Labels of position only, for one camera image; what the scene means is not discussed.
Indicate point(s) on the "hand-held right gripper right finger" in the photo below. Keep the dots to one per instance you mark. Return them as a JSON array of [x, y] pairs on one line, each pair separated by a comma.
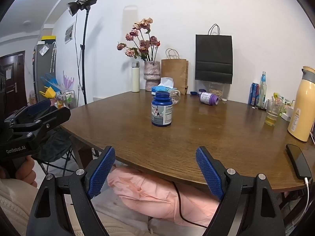
[[209, 172]]

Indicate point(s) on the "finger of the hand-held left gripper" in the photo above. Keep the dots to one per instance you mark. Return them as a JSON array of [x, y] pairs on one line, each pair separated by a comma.
[[55, 116], [38, 107]]

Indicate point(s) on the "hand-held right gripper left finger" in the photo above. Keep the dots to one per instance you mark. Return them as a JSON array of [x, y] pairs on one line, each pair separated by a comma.
[[101, 172]]

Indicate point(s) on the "clear glass cup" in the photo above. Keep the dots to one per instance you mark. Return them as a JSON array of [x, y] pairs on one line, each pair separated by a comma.
[[176, 97]]

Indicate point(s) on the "person's left forearm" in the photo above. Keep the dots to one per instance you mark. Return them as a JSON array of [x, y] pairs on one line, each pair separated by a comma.
[[12, 201]]

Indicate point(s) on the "person's left hand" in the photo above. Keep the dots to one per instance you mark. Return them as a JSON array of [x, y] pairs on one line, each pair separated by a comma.
[[25, 170]]

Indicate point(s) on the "white storage rack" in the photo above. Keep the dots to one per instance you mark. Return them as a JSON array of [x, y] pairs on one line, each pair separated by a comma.
[[66, 99]]

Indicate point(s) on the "black folding chair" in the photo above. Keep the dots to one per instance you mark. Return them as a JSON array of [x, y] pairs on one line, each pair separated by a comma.
[[54, 140]]

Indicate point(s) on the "blue clothes hangers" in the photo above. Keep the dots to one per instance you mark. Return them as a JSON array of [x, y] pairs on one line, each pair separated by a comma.
[[50, 81]]

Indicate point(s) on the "dark brown door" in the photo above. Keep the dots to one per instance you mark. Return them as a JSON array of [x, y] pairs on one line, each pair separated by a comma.
[[14, 78]]

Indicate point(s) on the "purple clothes hangers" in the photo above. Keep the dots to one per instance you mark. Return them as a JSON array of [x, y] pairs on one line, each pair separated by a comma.
[[68, 81]]

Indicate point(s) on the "grey refrigerator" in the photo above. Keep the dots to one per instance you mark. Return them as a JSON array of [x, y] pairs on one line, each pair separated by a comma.
[[44, 64]]

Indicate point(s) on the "pink cloth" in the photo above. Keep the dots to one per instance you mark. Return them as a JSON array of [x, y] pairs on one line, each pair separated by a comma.
[[152, 194]]

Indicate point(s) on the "person's cream trousers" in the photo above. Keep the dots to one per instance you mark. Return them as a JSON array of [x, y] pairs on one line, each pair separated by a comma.
[[118, 226]]

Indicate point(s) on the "yellow box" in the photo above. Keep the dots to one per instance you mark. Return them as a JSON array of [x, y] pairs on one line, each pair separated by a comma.
[[48, 38]]

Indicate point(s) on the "purple supplement bottle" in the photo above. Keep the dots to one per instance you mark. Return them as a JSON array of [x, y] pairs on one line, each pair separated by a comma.
[[208, 98]]

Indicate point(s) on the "blue supplement bottle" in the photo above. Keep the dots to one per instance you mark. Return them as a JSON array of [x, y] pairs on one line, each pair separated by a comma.
[[161, 113]]

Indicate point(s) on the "blue bottle lid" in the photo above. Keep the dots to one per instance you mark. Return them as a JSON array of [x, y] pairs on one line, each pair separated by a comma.
[[193, 93]]

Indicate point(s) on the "glass with yellow liquid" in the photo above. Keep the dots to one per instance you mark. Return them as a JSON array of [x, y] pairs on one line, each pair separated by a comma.
[[272, 120]]

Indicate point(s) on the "clear snack container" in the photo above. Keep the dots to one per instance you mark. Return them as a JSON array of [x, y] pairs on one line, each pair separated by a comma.
[[216, 91]]

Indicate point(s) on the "purple bottle lid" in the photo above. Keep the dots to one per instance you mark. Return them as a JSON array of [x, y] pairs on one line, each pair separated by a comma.
[[201, 90]]

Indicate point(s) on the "black smartphone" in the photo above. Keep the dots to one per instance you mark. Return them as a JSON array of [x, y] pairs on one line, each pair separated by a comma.
[[296, 158]]

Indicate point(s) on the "white thermos bottle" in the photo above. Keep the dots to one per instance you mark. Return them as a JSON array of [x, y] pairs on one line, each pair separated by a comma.
[[135, 78]]

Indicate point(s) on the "blue drink can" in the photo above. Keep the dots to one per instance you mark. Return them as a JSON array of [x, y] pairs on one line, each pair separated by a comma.
[[253, 93]]

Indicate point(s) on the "white charger plug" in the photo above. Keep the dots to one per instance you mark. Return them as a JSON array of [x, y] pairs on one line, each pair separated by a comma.
[[286, 115]]

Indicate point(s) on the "clear glass drink bottle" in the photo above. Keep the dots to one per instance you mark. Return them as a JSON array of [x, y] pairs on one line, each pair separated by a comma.
[[262, 91]]

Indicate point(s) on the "blue tissue box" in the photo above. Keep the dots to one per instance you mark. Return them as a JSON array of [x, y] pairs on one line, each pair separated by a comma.
[[158, 88]]

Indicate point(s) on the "green snack packets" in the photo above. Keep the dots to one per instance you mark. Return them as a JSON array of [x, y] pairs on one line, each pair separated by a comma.
[[278, 96]]

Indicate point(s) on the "brown paper bag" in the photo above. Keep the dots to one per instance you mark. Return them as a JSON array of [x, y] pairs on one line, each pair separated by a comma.
[[174, 73]]

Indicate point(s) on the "pink ceramic vase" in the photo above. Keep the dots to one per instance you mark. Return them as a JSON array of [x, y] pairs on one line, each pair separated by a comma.
[[151, 71]]

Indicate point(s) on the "dried pink flowers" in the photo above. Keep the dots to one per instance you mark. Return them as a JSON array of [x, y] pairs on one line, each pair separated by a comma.
[[144, 44]]

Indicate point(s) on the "yellow thermos jug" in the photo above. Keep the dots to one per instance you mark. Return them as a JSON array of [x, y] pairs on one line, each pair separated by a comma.
[[301, 103]]

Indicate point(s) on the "black paper bag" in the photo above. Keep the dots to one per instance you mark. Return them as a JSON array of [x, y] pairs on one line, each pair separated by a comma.
[[214, 54]]

